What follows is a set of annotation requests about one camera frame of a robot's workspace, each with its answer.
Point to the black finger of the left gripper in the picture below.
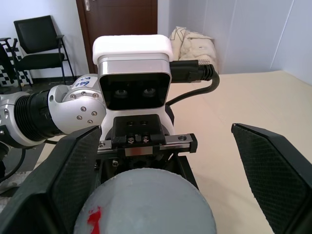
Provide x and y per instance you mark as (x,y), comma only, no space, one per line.
(184,168)
(106,170)

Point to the black folding frame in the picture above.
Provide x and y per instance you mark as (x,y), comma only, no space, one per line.
(7,58)

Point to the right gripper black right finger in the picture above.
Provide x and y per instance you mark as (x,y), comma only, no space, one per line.
(275,170)

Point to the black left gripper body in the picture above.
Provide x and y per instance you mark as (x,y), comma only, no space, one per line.
(136,131)

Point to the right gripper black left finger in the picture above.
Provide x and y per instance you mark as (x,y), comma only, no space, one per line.
(46,185)

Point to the brown wooden door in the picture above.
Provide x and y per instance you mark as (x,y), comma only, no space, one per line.
(117,22)

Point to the cream padded quilt bundle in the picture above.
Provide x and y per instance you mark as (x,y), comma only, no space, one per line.
(195,46)

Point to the black office chair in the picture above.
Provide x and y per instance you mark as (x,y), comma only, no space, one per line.
(39,46)

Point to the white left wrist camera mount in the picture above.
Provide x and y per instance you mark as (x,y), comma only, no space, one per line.
(132,53)

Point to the black-white checkerboard panel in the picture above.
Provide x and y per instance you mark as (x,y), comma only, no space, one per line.
(22,75)

